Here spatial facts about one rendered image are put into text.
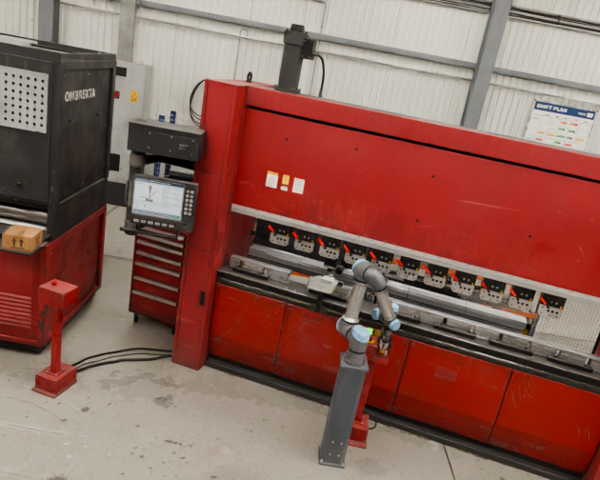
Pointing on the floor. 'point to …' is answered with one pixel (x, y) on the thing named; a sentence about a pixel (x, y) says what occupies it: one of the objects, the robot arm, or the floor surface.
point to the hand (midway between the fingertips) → (382, 349)
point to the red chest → (156, 275)
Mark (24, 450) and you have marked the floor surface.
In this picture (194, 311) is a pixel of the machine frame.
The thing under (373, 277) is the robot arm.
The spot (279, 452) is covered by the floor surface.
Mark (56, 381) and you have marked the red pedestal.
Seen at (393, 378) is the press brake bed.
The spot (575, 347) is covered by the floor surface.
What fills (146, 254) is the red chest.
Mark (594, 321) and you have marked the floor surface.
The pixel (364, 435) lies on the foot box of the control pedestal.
